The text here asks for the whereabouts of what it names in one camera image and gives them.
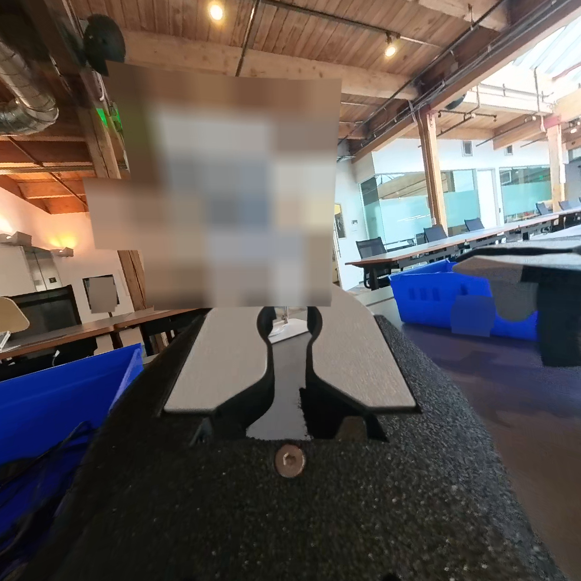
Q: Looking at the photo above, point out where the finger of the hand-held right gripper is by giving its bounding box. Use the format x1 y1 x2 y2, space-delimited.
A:
452 253 542 322

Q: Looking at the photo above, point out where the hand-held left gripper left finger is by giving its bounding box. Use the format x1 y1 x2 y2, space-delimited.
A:
163 308 276 438

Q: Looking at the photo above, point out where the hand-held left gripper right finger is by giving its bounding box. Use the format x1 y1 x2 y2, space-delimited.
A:
301 286 418 437

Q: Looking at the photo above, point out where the blue plastic bin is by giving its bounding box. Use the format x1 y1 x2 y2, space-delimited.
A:
389 260 540 342
0 343 145 538

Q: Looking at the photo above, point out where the metal elevator door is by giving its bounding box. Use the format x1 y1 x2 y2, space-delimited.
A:
25 248 62 292

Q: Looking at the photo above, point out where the plain wooden display board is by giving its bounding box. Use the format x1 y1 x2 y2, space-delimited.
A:
0 297 31 352

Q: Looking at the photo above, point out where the black ceiling dome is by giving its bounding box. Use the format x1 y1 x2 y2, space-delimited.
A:
83 14 126 72

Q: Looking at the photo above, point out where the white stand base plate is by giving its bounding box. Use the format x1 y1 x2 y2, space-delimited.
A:
267 308 310 340

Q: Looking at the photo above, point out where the wooden support post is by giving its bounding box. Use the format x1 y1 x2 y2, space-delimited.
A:
546 123 567 206
417 110 449 228

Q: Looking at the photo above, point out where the silver spiral duct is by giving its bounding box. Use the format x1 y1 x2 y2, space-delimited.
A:
0 27 61 137

